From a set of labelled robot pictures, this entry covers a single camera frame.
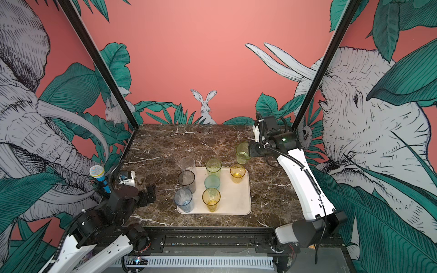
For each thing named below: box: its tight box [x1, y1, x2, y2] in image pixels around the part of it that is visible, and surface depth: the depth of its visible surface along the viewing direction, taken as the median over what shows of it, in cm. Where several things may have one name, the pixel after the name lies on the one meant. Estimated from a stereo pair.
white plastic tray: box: [176, 166, 252, 215], surface depth 90 cm
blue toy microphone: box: [89, 164, 112, 194], surface depth 72 cm
